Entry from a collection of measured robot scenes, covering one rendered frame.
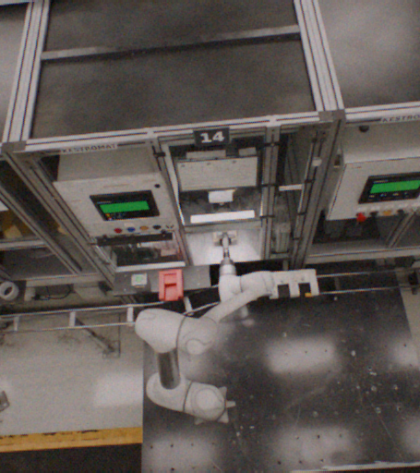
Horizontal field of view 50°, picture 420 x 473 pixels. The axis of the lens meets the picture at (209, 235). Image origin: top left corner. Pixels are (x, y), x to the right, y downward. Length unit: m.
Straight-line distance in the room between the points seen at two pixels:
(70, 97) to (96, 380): 2.17
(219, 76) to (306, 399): 1.69
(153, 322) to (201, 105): 0.85
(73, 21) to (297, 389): 2.06
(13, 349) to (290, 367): 2.09
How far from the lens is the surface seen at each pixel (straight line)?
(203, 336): 1.78
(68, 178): 1.82
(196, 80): 1.74
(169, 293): 2.47
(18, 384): 3.64
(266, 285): 2.25
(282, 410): 2.55
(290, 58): 1.80
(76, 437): 3.41
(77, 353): 3.51
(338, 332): 2.67
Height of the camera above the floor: 3.22
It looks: 63 degrees down
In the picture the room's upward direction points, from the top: 10 degrees counter-clockwise
